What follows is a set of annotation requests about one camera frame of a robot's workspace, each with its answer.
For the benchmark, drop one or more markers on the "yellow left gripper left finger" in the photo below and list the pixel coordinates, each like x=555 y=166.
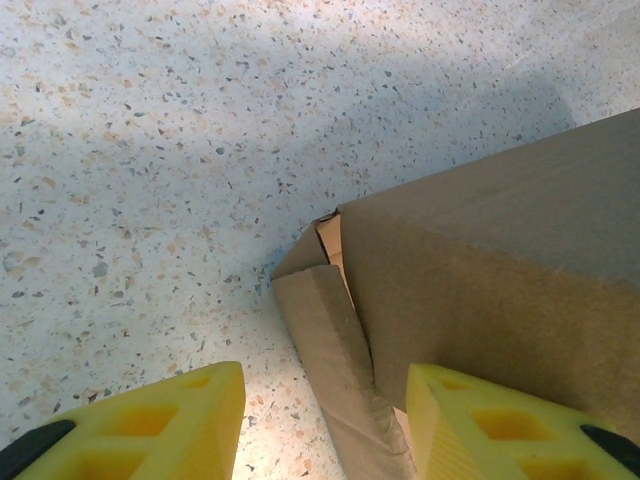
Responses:
x=150 y=430

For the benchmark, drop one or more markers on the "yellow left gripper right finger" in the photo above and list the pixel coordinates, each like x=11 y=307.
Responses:
x=500 y=430

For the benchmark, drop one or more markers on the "brown cardboard paper box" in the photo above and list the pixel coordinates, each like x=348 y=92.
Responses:
x=500 y=275

